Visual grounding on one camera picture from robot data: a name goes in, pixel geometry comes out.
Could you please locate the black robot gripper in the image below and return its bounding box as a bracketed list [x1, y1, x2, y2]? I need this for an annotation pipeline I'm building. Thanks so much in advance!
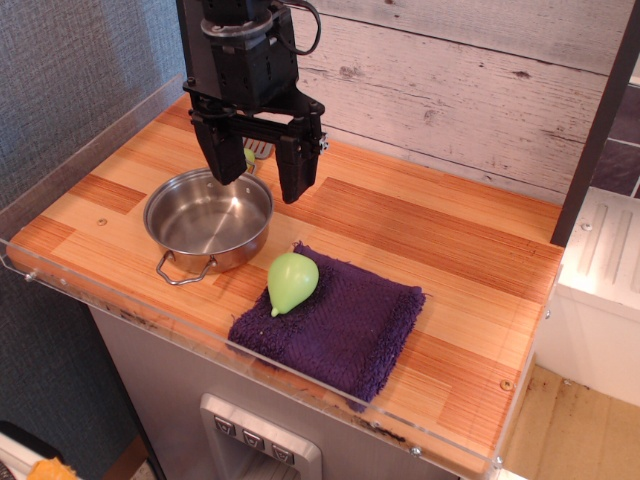
[184, 1, 327, 204]

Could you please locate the stainless steel pot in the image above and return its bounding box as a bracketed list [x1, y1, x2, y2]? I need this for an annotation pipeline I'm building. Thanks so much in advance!
[143, 168, 274, 286]

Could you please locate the purple folded cloth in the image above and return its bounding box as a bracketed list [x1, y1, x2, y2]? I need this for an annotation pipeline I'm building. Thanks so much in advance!
[228, 243, 426, 411]

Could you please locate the green plastic pear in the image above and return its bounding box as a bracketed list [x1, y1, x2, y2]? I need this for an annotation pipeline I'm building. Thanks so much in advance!
[267, 252, 319, 317]

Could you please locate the grey toy fridge cabinet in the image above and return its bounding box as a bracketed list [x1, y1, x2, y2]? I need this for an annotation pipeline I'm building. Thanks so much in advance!
[90, 308, 453, 479]

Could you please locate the clear acrylic table guard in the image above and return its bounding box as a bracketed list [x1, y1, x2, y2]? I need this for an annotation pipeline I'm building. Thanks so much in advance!
[1, 92, 562, 479]

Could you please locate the silver dispenser button panel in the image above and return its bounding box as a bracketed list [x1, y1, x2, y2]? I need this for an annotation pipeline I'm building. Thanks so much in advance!
[200, 394, 323, 479]

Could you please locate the orange black object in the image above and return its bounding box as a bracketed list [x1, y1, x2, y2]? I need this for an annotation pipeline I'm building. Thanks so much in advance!
[1, 420, 79, 480]

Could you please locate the white toy sink unit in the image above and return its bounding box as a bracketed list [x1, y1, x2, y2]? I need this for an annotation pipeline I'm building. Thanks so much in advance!
[534, 188, 639, 405]

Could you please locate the green handled grey spatula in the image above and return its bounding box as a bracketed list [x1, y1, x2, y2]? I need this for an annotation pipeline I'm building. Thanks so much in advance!
[243, 138, 274, 174]

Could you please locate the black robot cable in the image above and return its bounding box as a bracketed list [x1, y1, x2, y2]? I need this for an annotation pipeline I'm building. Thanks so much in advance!
[272, 0, 322, 57]

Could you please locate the dark left shelf post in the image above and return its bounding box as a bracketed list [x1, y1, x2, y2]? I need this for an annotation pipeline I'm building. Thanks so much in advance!
[176, 0, 211, 94]

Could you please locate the dark shelf post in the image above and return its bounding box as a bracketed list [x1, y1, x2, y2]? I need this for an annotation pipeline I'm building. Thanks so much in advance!
[551, 1, 639, 247]
[176, 0, 211, 94]

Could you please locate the dark right shelf post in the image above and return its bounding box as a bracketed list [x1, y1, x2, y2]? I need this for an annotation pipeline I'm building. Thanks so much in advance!
[551, 1, 639, 247]

